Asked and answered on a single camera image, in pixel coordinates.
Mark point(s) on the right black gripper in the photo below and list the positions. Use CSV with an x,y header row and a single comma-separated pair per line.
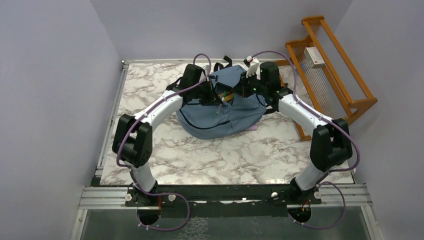
x,y
241,88

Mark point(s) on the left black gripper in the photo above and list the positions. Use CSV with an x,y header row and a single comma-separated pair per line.
x,y
212,98

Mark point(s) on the yellow orange highlighter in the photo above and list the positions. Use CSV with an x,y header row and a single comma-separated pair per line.
x,y
229,97

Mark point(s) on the blue student backpack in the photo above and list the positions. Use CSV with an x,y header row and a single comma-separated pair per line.
x,y
234,116

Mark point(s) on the green marker pen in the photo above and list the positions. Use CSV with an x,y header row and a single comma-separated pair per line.
x,y
222,98

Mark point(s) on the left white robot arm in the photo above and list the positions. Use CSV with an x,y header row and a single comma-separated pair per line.
x,y
133,138

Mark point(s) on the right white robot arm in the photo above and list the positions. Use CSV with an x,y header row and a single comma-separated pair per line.
x,y
330,143

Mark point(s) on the small white box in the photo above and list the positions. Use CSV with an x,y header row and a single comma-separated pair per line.
x,y
314,58

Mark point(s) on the orange wooden rack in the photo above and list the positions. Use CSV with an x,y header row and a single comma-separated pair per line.
x,y
336,89

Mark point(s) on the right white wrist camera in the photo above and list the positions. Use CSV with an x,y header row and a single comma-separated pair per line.
x,y
252,63

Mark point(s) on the black metal base rail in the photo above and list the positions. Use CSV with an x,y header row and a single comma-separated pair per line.
x,y
214,201

